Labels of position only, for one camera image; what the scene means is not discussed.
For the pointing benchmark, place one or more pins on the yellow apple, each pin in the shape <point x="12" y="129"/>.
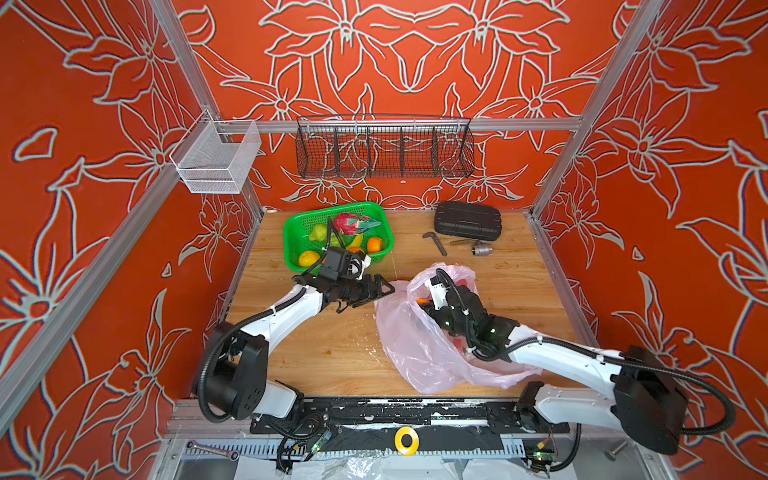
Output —
<point x="308" y="258"/>

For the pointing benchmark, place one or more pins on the black tool case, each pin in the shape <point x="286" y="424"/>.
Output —
<point x="472" y="221"/>

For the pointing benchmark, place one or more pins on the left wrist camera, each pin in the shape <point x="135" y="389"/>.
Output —
<point x="339" y="263"/>

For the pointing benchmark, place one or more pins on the pink plastic bag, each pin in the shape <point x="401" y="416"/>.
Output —
<point x="428" y="358"/>

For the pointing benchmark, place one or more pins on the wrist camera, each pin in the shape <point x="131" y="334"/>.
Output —
<point x="438" y="292"/>
<point x="339" y="263"/>

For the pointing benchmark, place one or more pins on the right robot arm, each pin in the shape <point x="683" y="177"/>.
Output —
<point x="632" y="392"/>

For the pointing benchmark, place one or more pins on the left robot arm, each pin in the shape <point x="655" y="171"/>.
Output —
<point x="232" y="379"/>

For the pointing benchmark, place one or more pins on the yellow banana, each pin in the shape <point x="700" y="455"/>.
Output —
<point x="356" y="242"/>

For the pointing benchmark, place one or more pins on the green plastic basket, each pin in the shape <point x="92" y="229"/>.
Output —
<point x="297" y="230"/>

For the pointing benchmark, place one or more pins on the black hex key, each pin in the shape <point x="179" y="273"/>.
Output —
<point x="437" y="242"/>

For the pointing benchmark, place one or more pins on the metal drill chuck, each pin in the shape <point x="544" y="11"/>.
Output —
<point x="478" y="248"/>

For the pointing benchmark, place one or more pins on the silver wrench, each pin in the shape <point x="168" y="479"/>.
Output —
<point x="231" y="455"/>

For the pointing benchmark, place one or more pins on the red dragon fruit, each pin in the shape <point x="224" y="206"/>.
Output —
<point x="353" y="225"/>

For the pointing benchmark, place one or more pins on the black wire wall basket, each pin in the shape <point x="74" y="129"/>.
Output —
<point x="384" y="146"/>

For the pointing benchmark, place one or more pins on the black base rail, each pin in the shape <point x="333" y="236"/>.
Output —
<point x="498" y="414"/>

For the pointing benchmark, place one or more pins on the white mesh wall basket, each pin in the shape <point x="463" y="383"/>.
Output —
<point x="207" y="163"/>

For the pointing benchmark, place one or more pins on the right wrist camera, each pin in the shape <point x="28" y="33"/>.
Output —
<point x="438" y="292"/>

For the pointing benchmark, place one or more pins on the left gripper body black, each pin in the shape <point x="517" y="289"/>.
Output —
<point x="356" y="290"/>

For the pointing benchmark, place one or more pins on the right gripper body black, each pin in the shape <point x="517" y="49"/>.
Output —
<point x="446" y="317"/>

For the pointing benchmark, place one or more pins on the yellow tape roll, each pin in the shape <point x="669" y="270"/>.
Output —
<point x="406" y="441"/>

